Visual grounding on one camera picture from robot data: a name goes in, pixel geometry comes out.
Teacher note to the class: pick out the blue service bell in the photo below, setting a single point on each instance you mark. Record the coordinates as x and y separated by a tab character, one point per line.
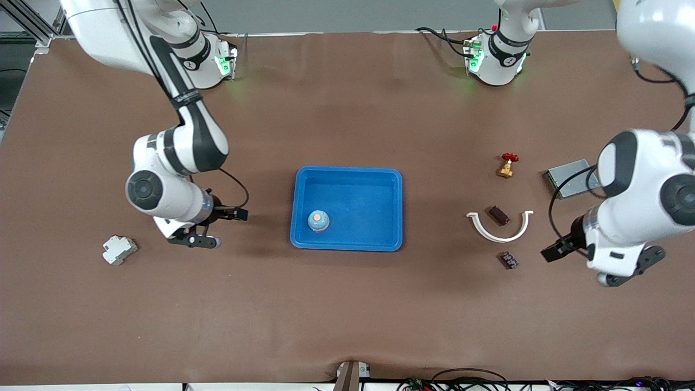
318	221

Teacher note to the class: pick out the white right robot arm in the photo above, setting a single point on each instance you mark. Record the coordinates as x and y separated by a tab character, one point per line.
163	190

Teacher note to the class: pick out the white circuit breaker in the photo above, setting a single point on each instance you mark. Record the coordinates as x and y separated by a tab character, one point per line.
119	250

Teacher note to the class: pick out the small black connector block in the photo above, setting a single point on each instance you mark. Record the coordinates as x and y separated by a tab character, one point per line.
509	260

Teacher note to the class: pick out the metal table bracket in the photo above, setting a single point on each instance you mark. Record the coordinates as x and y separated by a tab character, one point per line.
347	377

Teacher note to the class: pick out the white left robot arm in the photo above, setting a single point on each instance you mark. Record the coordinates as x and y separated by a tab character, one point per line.
651	179

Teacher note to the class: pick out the grey metal box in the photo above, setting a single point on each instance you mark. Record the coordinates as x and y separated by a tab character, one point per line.
570	179

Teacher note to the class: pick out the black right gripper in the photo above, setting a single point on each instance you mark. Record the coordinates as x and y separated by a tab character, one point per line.
220	211

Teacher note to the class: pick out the blue plastic tray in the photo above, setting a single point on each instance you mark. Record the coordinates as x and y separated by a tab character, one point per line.
353	190

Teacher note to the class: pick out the white half-round pipe clamp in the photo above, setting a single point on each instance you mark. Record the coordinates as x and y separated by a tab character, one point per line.
499	238

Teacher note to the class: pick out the dark brown cylindrical capacitor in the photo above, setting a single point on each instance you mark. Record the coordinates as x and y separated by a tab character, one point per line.
498	215

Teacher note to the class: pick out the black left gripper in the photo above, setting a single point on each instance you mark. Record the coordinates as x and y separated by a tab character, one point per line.
574	233

